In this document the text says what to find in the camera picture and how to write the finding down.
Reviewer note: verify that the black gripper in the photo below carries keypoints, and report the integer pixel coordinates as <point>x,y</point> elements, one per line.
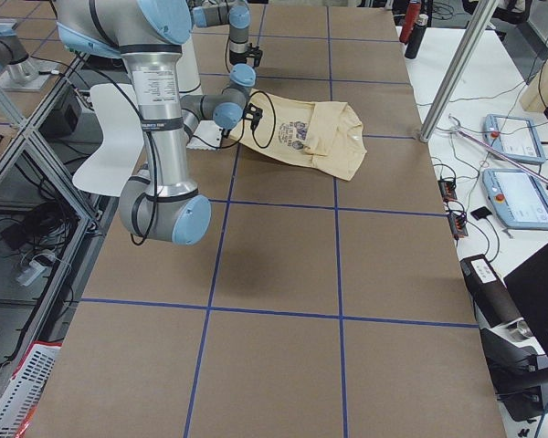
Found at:
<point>226,133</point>
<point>237,57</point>

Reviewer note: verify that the beige long-sleeve printed shirt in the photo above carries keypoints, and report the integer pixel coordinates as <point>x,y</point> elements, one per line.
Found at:
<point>323,135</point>

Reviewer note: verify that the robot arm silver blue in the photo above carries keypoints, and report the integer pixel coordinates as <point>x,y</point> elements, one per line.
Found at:
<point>228,27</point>
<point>161,201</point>

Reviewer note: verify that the white plastic chair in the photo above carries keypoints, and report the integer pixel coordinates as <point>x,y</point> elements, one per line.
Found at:
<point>108,168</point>

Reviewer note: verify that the black bottle clear cap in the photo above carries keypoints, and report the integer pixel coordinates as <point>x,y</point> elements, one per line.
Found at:
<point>416,36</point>

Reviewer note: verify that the red bottle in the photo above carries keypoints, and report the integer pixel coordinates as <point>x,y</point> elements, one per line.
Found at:
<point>412,12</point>

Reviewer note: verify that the far blue teach pendant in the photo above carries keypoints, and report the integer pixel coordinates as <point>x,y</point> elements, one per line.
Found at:
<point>525,139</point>

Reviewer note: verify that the blue teach pendant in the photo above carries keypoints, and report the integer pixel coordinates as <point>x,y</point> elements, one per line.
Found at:
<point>517,198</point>
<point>525,139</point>

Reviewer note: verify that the near blue teach pendant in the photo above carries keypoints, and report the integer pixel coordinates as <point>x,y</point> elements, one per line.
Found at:
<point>517,198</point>

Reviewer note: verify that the reach grabber stick tool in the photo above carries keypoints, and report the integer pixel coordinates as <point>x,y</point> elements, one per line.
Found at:
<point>493,143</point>

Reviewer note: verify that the black monitor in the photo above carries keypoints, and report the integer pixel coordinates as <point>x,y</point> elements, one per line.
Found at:
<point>527,285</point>

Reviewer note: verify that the white perforated basket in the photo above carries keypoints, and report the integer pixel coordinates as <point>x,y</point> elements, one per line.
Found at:
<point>25,387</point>

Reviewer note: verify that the aluminium frame post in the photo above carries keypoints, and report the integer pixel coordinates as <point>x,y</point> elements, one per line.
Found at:
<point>470,38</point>

